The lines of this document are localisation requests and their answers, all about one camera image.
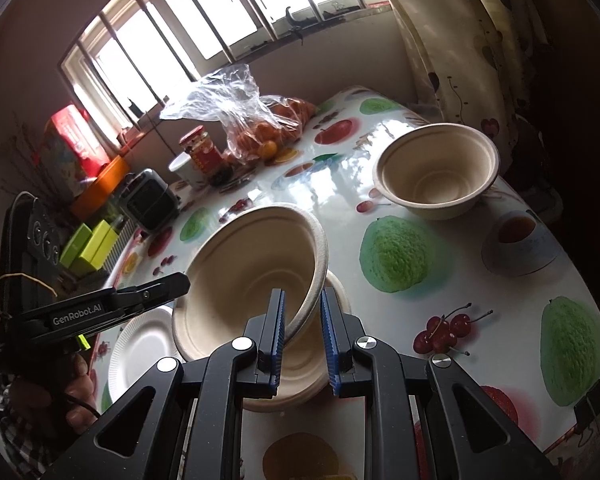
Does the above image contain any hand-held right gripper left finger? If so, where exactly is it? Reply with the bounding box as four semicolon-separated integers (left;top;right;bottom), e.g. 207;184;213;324
40;288;287;480

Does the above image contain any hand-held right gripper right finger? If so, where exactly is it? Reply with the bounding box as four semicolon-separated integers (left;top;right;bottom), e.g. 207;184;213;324
320;290;563;480

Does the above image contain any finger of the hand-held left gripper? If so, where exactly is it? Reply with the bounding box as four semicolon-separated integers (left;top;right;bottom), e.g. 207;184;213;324
112;272;191;314

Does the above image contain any large beige paper bowl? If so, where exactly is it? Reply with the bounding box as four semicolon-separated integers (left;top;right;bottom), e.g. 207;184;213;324
172;270;353;413

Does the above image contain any white foam plate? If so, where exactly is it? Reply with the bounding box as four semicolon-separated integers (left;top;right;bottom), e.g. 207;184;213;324
107;305;181;406

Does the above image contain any medium beige paper bowl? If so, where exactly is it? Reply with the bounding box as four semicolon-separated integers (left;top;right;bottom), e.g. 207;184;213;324
186;203;329;343

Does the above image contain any small beige paper bowl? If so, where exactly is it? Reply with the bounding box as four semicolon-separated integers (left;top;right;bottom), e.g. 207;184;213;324
372;122;501;221

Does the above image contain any person's left forearm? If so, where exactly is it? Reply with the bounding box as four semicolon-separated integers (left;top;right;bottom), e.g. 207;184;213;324
0;365;61;471

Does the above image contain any person's left hand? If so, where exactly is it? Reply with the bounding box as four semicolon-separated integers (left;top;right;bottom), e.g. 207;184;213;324
10;352;101;436

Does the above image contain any grey striped box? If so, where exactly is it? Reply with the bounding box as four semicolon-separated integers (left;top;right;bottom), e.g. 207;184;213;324
102;217;143;273

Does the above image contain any yellow green flat box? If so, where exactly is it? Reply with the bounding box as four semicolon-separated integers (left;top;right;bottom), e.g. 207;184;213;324
77;220;118;273

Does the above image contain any small grey heater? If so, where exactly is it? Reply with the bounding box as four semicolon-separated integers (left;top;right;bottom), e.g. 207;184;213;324
120;170;181;233

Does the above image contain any orange tray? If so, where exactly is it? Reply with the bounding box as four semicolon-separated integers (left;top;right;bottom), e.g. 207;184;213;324
70;156;131;221

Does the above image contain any white plastic tub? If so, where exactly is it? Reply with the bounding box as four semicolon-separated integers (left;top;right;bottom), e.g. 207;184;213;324
168;152;203;188

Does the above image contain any red lidded sauce jar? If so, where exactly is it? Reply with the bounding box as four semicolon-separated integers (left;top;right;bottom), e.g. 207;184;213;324
179;126;221;181

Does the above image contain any food printed tablecloth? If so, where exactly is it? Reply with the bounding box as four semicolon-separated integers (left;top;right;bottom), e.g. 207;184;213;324
87;85;600;480

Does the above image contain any red colourful gift box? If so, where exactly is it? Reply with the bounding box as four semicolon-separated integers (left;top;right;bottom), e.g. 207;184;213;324
42;105;111;196

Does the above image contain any clear plastic bag of oranges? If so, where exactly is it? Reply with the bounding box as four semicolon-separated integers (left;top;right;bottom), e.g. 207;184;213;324
159;64;317;166

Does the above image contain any barred window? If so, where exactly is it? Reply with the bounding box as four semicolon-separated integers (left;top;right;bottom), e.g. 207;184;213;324
57;0;391;133

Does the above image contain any black binder clip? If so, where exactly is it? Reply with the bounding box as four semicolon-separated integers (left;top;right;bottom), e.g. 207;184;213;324
574;365;600;423

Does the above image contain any patterned cream curtain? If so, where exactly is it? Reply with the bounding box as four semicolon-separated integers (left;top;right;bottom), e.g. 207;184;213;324
370;0;546;171

